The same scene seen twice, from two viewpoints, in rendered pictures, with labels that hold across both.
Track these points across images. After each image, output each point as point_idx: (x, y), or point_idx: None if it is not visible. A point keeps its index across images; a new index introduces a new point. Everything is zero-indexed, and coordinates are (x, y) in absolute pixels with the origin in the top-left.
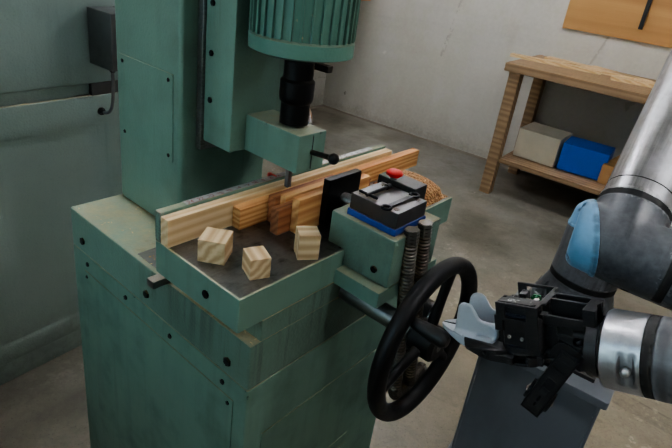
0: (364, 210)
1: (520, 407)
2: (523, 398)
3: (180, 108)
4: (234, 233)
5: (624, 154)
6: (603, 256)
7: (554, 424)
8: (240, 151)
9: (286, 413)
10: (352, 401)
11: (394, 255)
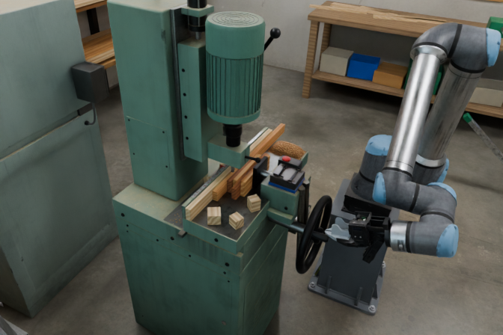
0: (278, 182)
1: None
2: None
3: (172, 145)
4: (215, 203)
5: (391, 149)
6: (388, 199)
7: None
8: None
9: (252, 277)
10: (275, 260)
11: (296, 202)
